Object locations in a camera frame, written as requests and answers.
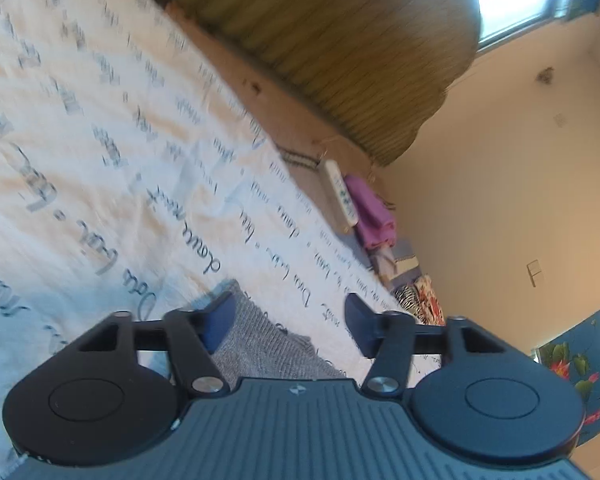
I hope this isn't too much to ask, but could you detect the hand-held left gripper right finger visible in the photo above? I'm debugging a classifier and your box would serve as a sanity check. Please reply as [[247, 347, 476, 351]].
[[344, 292, 517, 402]]

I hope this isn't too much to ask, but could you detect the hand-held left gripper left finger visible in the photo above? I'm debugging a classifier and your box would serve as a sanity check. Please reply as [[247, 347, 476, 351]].
[[55, 290, 231, 397]]

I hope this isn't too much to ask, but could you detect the grey sweater with navy sleeves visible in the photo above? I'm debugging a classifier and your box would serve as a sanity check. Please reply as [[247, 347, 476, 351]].
[[192, 280, 350, 392]]

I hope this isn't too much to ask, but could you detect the red floral cloth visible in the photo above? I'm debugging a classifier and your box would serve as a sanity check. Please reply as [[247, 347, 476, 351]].
[[390, 275, 447, 327]]

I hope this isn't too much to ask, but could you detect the grey striped cloth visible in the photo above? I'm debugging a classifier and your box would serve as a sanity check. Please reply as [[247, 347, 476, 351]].
[[370, 239, 422, 287]]

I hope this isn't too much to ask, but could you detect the purple cloth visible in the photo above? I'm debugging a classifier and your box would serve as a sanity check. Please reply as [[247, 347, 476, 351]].
[[343, 175, 397, 251]]

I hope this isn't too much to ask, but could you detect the white script-print bedsheet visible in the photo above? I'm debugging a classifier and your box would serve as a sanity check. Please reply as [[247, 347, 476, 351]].
[[0, 0, 446, 480]]

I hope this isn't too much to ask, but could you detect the blue floral curtain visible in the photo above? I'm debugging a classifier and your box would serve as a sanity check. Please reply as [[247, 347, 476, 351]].
[[534, 295, 600, 447]]

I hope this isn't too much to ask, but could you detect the green upholstered headboard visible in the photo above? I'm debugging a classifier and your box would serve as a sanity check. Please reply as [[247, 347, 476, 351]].
[[120, 0, 482, 167]]

